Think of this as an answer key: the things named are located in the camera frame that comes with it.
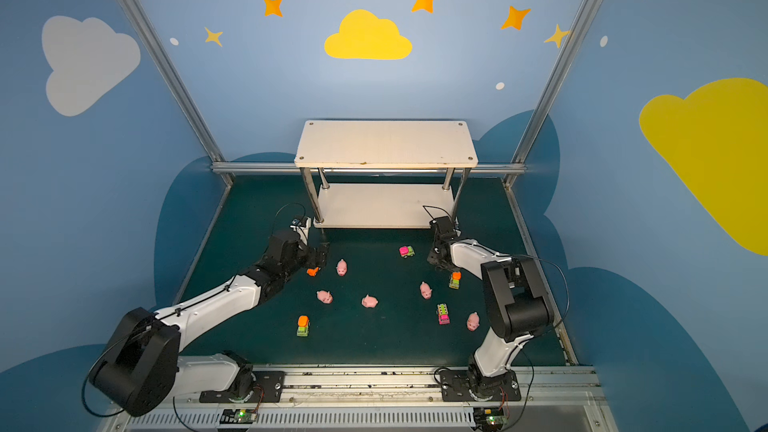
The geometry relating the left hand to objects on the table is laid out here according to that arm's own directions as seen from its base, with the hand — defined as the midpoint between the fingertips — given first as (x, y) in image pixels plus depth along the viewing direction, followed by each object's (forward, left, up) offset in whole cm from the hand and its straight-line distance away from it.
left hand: (318, 242), depth 88 cm
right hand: (+3, -40, -10) cm, 41 cm away
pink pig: (-3, -6, -10) cm, 12 cm away
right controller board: (-42, -47, -13) cm, 64 cm away
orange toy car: (-5, +3, -10) cm, 12 cm away
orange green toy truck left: (-21, +3, -10) cm, 24 cm away
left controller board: (-42, +15, -12) cm, 46 cm away
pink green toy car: (+4, -27, -10) cm, 29 cm away
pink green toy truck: (-18, -37, -9) cm, 42 cm away
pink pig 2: (-13, -2, -10) cm, 16 cm away
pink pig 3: (-14, -16, -11) cm, 23 cm away
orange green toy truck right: (-7, -42, -9) cm, 44 cm away
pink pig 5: (-19, -46, -10) cm, 51 cm away
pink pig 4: (-10, -33, -11) cm, 36 cm away
